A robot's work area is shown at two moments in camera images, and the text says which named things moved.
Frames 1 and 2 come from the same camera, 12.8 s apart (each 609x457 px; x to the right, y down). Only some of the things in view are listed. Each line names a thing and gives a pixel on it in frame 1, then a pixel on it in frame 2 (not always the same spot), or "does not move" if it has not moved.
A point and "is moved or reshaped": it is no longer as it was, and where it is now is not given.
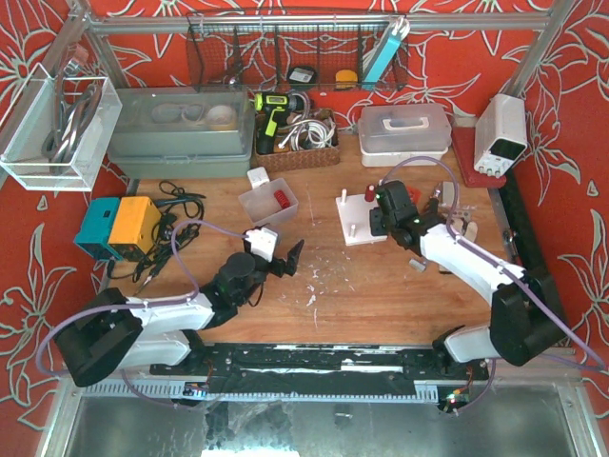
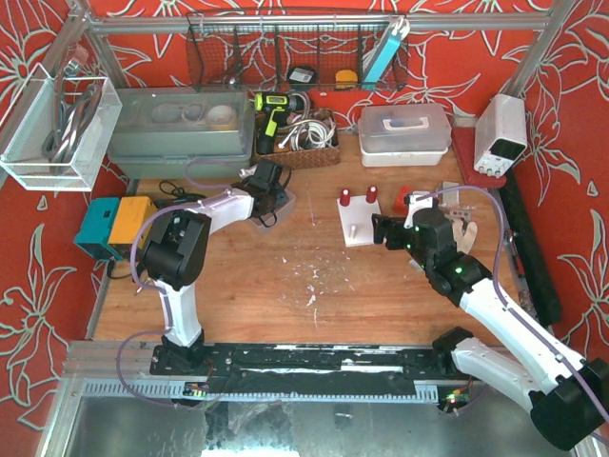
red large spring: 370,191 does not move
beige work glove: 461,222 does not move
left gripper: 279,266 -> 274,198
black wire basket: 291,51 does not move
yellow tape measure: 345,79 does not move
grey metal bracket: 420,266 is moved or reshaped
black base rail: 318,368 does not move
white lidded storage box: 390,134 does not move
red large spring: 282,198 is moved or reshaped
